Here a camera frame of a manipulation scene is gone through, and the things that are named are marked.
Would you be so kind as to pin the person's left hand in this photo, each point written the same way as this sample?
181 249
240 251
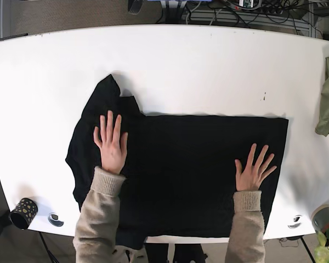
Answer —
111 143

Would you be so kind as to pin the right beige sweater forearm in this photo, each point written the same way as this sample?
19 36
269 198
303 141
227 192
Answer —
246 236

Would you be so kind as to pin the left table cable grommet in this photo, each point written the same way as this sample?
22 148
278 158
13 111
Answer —
54 220

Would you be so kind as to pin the person's right hand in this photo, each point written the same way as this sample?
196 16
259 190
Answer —
251 177

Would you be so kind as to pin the green potted plant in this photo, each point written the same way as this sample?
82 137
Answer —
322 250

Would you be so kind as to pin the grey tape roll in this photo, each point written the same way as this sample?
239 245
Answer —
320 218

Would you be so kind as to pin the left beige sweater forearm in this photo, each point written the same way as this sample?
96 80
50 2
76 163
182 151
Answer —
95 234

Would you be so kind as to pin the right table cable grommet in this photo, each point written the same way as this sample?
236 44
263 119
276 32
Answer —
295 222

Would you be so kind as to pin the table cable grommet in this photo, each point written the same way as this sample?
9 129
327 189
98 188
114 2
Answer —
54 220
295 222

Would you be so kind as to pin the black gold-dotted cup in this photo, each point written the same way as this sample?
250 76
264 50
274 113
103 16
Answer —
23 214

